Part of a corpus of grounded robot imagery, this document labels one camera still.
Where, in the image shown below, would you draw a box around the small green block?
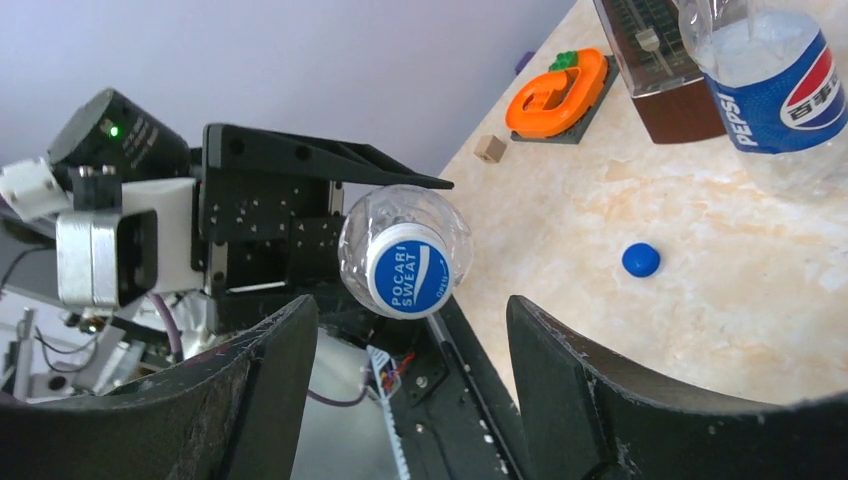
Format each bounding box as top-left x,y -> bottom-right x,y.
548,50 -> 579,72

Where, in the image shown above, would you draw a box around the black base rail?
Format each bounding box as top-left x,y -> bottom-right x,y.
317,294 -> 531,480

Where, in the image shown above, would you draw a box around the purple block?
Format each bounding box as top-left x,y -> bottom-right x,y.
514,51 -> 536,75

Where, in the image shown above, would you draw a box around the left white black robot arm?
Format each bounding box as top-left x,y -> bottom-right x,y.
1,88 -> 451,334

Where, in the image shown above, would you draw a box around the clear Pepsi plastic bottle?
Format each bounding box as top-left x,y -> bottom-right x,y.
676,1 -> 847,200

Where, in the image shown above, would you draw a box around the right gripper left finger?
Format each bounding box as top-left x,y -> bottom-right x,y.
1,295 -> 319,479

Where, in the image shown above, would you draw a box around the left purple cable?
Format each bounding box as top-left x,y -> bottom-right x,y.
144,291 -> 372,409

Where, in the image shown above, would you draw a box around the small wooden cube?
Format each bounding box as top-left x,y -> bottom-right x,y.
473,134 -> 507,163

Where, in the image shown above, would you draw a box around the white slotted cable duct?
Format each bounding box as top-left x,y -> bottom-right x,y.
366,345 -> 411,480

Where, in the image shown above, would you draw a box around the blue bottle cap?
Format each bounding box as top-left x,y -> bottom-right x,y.
621,242 -> 662,278

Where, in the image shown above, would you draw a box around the clear bottle white cap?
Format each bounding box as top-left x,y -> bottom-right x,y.
337,185 -> 473,320

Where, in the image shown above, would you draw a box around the white Pocari Sweat cap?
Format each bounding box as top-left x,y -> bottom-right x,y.
366,222 -> 456,320

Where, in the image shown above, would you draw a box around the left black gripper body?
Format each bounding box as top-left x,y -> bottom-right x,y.
192,123 -> 346,333

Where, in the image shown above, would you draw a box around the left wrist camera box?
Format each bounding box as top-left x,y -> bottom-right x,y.
55,178 -> 204,309

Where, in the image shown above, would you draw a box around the orange plastic ring toy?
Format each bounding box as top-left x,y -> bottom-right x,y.
504,47 -> 609,140

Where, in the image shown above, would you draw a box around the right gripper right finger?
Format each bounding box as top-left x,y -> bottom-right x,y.
506,295 -> 847,479

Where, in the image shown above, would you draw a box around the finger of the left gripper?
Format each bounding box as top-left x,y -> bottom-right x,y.
218,123 -> 454,190

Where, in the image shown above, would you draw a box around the brown wooden metronome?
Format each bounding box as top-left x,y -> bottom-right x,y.
593,0 -> 726,145

